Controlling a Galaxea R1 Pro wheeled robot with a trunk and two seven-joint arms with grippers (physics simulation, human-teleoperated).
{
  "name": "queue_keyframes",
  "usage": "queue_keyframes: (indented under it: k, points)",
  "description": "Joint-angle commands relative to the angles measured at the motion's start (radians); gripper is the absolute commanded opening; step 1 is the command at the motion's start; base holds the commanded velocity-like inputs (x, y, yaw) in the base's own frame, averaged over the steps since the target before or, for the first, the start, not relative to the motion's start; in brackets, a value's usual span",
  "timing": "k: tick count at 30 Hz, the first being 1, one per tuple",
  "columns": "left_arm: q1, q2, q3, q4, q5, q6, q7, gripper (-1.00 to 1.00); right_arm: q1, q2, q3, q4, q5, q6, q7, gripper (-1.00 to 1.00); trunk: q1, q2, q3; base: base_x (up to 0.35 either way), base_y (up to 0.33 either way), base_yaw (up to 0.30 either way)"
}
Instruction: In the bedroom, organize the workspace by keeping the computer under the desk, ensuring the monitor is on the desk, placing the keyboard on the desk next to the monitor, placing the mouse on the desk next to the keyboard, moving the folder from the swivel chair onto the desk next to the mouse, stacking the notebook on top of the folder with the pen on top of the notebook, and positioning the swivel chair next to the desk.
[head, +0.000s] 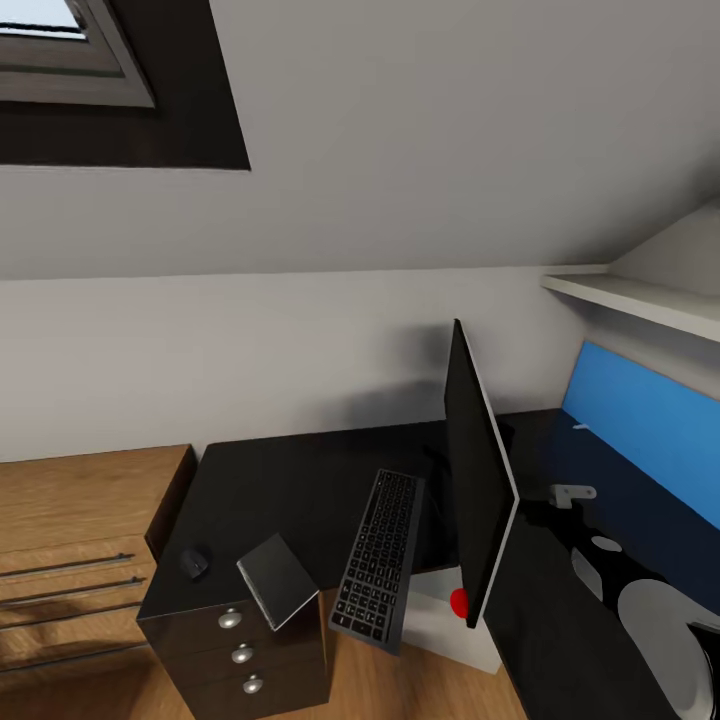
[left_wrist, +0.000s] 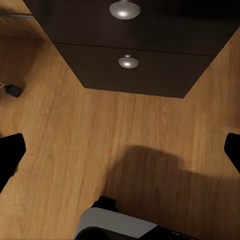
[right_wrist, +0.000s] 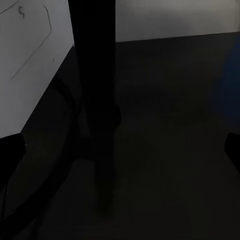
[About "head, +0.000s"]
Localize mouse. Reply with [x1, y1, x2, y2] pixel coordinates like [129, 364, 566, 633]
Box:
[180, 547, 210, 579]

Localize monitor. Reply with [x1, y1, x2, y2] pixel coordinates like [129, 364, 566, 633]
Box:
[422, 319, 520, 629]

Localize notebook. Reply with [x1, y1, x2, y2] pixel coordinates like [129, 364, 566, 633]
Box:
[237, 533, 319, 631]

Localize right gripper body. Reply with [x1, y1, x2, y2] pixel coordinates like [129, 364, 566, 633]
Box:
[526, 500, 583, 539]

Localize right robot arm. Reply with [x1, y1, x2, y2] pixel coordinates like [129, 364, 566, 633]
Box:
[517, 485, 720, 720]

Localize keyboard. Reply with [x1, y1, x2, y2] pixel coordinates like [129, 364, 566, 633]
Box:
[328, 469, 426, 657]

